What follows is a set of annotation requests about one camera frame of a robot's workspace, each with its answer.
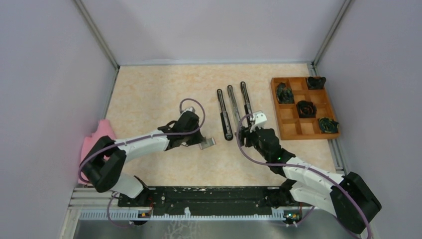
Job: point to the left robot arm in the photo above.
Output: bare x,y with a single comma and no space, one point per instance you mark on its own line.
103,165

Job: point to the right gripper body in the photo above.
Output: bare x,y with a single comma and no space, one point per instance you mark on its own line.
252,138

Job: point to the wooden compartment tray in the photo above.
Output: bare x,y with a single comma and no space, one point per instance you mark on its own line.
291,127

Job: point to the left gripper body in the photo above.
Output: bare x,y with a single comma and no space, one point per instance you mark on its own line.
192,138

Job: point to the dark clip bundle bottom right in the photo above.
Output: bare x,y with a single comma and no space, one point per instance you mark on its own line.
328,125

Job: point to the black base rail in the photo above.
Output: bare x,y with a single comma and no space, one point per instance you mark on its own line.
210,201

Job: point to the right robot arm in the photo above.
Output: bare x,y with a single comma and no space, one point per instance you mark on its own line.
346,197

